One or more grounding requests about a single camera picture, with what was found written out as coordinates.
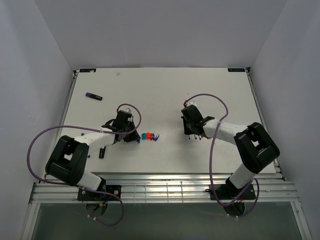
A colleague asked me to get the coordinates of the right blue corner label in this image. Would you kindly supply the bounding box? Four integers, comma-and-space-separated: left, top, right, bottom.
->
227, 68, 246, 73

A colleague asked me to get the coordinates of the aluminium frame rail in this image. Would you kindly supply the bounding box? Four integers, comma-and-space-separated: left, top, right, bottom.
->
29, 173, 300, 204

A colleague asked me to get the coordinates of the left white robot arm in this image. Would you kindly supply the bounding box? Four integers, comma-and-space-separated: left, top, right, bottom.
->
45, 108, 141, 200

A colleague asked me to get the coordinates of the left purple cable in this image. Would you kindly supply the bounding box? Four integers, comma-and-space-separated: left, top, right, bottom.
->
26, 103, 143, 227

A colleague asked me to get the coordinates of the pink capped black highlighter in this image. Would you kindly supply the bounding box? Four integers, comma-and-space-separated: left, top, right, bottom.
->
98, 147, 106, 159

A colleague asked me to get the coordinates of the blue corner label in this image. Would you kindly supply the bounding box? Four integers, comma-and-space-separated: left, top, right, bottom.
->
79, 68, 97, 73
227, 68, 246, 73

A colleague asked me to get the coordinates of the purple cable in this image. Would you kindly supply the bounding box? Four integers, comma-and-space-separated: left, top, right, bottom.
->
26, 103, 143, 227
186, 93, 260, 219

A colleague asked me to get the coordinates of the left blue corner label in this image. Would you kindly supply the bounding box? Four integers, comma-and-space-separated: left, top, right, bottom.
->
79, 68, 97, 73

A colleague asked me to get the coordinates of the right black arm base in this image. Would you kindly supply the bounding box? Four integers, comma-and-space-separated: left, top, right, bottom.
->
214, 184, 256, 200

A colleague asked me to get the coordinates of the light blue highlighter cap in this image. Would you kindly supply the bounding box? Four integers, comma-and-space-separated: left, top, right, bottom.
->
141, 133, 147, 140

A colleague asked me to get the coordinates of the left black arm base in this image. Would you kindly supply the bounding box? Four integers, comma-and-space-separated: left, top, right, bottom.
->
76, 184, 122, 202

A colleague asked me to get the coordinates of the purple capped black highlighter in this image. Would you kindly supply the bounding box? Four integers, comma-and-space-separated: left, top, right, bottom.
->
85, 92, 103, 101

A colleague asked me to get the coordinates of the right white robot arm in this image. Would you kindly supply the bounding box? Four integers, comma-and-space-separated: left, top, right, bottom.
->
181, 102, 280, 199

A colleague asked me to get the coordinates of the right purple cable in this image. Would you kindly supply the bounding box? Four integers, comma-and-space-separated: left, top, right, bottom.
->
186, 93, 260, 219

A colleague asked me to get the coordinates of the orange highlighter cap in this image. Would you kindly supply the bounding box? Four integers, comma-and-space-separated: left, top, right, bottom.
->
146, 132, 151, 140

